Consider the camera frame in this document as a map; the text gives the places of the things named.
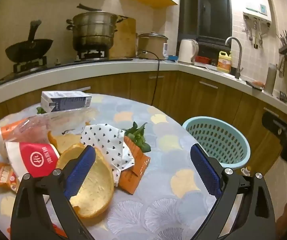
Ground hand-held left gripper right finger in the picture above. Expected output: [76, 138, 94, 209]
[190, 144, 276, 240]

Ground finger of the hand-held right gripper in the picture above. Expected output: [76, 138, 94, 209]
[262, 111, 287, 139]

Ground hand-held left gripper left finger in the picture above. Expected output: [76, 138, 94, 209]
[10, 145, 96, 240]

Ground light blue plastic basket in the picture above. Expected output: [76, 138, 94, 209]
[182, 116, 251, 169]

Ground orange and white paper cup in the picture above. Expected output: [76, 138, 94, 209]
[5, 142, 60, 183]

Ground large orange foil packet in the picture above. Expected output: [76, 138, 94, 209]
[118, 136, 151, 195]

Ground bread slice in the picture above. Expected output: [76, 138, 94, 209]
[48, 130, 84, 154]
[56, 144, 115, 218]

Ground white heart-print wrapper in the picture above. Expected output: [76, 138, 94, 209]
[81, 124, 135, 187]

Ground grey cylindrical canister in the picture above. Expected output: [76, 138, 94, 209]
[264, 64, 278, 95]

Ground clear plastic bread bag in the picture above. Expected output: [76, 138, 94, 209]
[0, 107, 97, 155]

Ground green leafy vegetable bunch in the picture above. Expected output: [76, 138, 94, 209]
[123, 122, 152, 153]

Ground steel kitchen faucet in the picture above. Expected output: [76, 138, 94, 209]
[225, 37, 244, 79]

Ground white and blue milk carton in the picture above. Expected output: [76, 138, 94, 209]
[41, 91, 92, 113]

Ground wooden kitchen cabinets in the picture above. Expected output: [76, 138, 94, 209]
[0, 70, 287, 180]

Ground small orange snack packet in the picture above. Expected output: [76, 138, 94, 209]
[0, 162, 17, 193]

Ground yellow detergent bottle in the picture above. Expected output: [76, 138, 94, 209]
[217, 51, 232, 74]

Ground black gas stove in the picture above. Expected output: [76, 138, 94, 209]
[0, 50, 110, 90]

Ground white electric kettle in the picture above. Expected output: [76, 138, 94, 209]
[178, 39, 199, 65]

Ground dark window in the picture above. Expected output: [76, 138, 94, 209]
[179, 0, 233, 55]

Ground black wok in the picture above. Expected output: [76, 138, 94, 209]
[5, 20, 54, 63]

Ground beige rice cooker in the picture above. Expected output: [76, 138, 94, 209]
[137, 32, 168, 60]

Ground wooden cutting board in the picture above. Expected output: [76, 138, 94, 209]
[110, 17, 136, 58]

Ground steel steamer pot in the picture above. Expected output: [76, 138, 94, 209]
[66, 4, 127, 52]

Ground black power cable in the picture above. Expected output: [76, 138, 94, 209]
[136, 51, 164, 105]

